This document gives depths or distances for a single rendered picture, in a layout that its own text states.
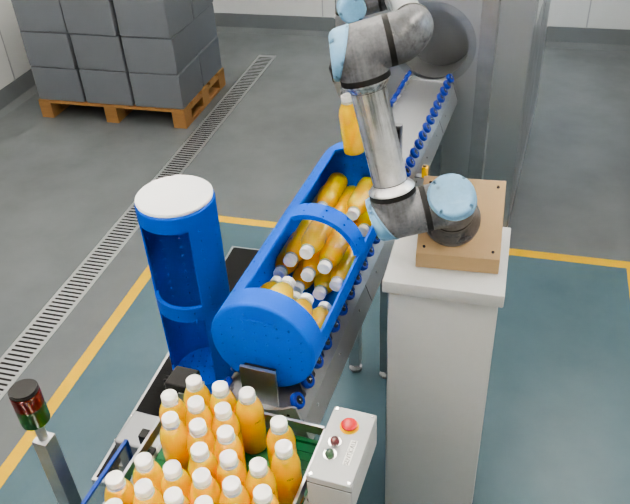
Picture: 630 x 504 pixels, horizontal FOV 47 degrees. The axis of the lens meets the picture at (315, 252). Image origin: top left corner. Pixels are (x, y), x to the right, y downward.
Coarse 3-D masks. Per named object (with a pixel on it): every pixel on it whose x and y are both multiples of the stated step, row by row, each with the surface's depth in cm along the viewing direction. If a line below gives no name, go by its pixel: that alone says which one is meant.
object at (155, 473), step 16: (128, 480) 158; (160, 480) 160; (176, 480) 156; (112, 496) 154; (128, 496) 156; (160, 496) 155; (192, 496) 155; (224, 496) 153; (240, 496) 152; (272, 496) 151
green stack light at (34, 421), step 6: (42, 408) 156; (18, 414) 154; (30, 414) 154; (36, 414) 155; (42, 414) 156; (48, 414) 159; (24, 420) 155; (30, 420) 155; (36, 420) 156; (42, 420) 157; (48, 420) 159; (24, 426) 156; (30, 426) 156; (36, 426) 156; (42, 426) 157
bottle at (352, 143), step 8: (344, 104) 220; (352, 104) 221; (344, 112) 221; (352, 112) 221; (344, 120) 222; (352, 120) 222; (344, 128) 224; (352, 128) 223; (344, 136) 226; (352, 136) 224; (360, 136) 226; (344, 144) 228; (352, 144) 226; (360, 144) 227; (344, 152) 230; (352, 152) 228; (360, 152) 228
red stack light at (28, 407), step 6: (36, 396) 153; (42, 396) 156; (12, 402) 152; (18, 402) 152; (24, 402) 152; (30, 402) 153; (36, 402) 154; (42, 402) 156; (18, 408) 153; (24, 408) 153; (30, 408) 153; (36, 408) 154; (24, 414) 154
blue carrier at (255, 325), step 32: (320, 160) 240; (352, 160) 245; (288, 224) 229; (352, 224) 210; (256, 256) 199; (256, 288) 181; (224, 320) 183; (256, 320) 179; (288, 320) 175; (224, 352) 190; (256, 352) 186; (288, 352) 182; (320, 352) 186; (288, 384) 189
